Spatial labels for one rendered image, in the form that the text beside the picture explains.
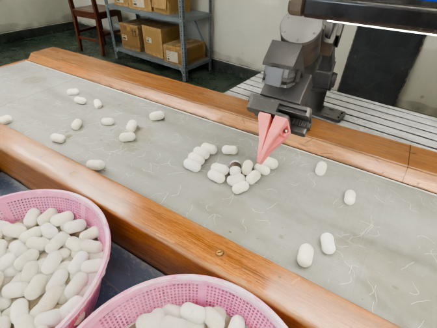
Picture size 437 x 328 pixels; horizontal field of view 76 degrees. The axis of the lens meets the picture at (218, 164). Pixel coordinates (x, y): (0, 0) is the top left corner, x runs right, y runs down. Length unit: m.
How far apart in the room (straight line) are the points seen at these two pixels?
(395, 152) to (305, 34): 0.34
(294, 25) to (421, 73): 2.13
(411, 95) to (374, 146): 1.92
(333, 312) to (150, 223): 0.26
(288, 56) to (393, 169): 0.34
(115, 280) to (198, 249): 0.16
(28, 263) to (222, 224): 0.27
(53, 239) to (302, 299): 0.35
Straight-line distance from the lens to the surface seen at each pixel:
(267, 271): 0.38
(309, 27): 0.44
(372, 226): 0.52
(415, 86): 2.56
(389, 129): 0.97
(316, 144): 0.64
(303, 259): 0.41
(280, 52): 0.41
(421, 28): 0.28
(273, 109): 0.45
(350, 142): 0.66
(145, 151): 0.61
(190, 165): 0.54
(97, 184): 0.52
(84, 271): 0.44
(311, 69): 0.50
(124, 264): 0.51
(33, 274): 0.47
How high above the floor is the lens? 1.09
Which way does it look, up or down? 38 degrees down
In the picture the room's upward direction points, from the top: 2 degrees clockwise
